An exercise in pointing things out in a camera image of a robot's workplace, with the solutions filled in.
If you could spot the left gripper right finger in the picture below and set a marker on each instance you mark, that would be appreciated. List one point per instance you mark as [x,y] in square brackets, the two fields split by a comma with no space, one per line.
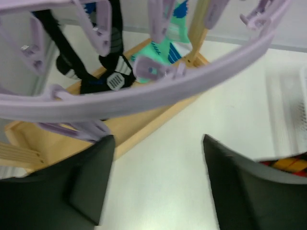
[249,195]

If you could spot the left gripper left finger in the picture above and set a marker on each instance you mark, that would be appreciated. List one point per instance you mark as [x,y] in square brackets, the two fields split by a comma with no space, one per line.
[68,195]

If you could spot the red orange argyle sock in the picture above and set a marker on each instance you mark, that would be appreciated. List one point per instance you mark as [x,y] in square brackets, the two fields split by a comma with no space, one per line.
[296,165]

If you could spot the black sport sock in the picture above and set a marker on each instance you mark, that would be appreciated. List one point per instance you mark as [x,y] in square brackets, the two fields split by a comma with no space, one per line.
[68,62]
[118,73]

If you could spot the mint green sock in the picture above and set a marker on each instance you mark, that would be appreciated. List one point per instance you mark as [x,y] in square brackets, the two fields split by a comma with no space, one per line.
[176,43]

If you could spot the wooden hanging rack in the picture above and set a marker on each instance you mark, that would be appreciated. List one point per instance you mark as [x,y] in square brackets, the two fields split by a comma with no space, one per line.
[32,148]

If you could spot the white plastic basket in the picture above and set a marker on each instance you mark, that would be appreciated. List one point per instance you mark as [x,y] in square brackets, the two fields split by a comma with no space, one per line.
[287,111]

